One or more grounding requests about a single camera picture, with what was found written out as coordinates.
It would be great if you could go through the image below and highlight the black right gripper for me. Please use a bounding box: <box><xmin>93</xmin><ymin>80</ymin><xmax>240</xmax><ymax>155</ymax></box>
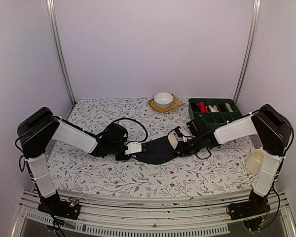
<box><xmin>174</xmin><ymin>135</ymin><xmax>204</xmax><ymax>157</ymax></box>

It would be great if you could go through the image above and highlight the dark navy underwear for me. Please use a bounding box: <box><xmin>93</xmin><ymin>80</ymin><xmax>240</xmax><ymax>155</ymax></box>
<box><xmin>132</xmin><ymin>132</ymin><xmax>179</xmax><ymax>165</ymax></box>

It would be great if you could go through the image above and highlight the black striped underwear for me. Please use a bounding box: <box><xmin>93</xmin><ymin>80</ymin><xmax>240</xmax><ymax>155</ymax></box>
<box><xmin>189</xmin><ymin>102</ymin><xmax>202</xmax><ymax>114</ymax></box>

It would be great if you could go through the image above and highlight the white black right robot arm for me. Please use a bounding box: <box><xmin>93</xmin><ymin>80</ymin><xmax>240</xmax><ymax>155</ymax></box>
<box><xmin>167</xmin><ymin>104</ymin><xmax>295</xmax><ymax>220</ymax></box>

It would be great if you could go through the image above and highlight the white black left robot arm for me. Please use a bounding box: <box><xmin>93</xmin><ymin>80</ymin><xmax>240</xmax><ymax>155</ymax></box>
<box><xmin>17</xmin><ymin>107</ymin><xmax>129</xmax><ymax>214</ymax></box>

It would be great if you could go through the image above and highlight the red rolled cloth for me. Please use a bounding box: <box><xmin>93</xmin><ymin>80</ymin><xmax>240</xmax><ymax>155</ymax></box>
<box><xmin>199</xmin><ymin>102</ymin><xmax>209</xmax><ymax>113</ymax></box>

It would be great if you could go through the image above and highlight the woven straw mat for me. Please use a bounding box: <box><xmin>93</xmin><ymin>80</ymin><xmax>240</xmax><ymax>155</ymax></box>
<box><xmin>148</xmin><ymin>92</ymin><xmax>184</xmax><ymax>114</ymax></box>

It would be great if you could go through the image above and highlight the green compartment organizer box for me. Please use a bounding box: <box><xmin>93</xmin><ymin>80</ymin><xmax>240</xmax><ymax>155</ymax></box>
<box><xmin>188</xmin><ymin>98</ymin><xmax>242</xmax><ymax>127</ymax></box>

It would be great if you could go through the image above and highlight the floral tablecloth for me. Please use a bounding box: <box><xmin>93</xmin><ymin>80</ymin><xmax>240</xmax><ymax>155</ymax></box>
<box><xmin>48</xmin><ymin>98</ymin><xmax>257</xmax><ymax>198</ymax></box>

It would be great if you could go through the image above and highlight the beige rolled cloth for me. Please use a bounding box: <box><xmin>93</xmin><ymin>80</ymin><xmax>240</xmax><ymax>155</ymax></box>
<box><xmin>208</xmin><ymin>105</ymin><xmax>219</xmax><ymax>113</ymax></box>

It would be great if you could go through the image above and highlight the white ceramic bowl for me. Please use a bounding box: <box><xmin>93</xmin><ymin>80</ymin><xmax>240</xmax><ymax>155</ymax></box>
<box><xmin>153</xmin><ymin>92</ymin><xmax>174</xmax><ymax>108</ymax></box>

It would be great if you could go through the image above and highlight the cream plastic cup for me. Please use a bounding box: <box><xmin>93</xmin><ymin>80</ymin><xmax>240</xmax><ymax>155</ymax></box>
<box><xmin>245</xmin><ymin>149</ymin><xmax>264</xmax><ymax>175</ymax></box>

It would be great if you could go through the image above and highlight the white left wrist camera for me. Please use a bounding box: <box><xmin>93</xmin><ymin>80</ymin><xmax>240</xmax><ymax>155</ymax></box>
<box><xmin>125</xmin><ymin>142</ymin><xmax>147</xmax><ymax>155</ymax></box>

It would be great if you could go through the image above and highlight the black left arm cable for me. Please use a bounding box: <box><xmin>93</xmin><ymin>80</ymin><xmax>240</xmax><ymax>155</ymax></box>
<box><xmin>98</xmin><ymin>118</ymin><xmax>148</xmax><ymax>144</ymax></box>

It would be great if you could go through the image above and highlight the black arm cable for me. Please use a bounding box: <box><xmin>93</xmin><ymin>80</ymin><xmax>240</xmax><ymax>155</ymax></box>
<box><xmin>98</xmin><ymin>118</ymin><xmax>148</xmax><ymax>144</ymax></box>
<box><xmin>177</xmin><ymin>111</ymin><xmax>296</xmax><ymax>160</ymax></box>

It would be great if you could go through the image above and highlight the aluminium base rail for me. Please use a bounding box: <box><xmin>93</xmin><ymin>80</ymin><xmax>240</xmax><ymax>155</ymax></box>
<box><xmin>11</xmin><ymin>191</ymin><xmax>296</xmax><ymax>237</ymax></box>

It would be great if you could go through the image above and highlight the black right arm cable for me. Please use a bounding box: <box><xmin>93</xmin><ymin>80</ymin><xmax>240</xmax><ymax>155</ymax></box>
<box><xmin>177</xmin><ymin>111</ymin><xmax>296</xmax><ymax>160</ymax></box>

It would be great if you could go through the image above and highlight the right aluminium frame post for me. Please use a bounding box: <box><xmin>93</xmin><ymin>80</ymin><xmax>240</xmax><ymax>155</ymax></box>
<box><xmin>233</xmin><ymin>0</ymin><xmax>261</xmax><ymax>104</ymax></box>

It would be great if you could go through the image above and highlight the aluminium frame post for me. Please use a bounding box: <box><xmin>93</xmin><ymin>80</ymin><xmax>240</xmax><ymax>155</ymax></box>
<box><xmin>233</xmin><ymin>0</ymin><xmax>261</xmax><ymax>104</ymax></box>
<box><xmin>46</xmin><ymin>0</ymin><xmax>76</xmax><ymax>106</ymax></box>

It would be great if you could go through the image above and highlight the left aluminium frame post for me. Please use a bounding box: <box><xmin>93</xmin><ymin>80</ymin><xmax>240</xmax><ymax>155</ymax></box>
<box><xmin>46</xmin><ymin>0</ymin><xmax>76</xmax><ymax>106</ymax></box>

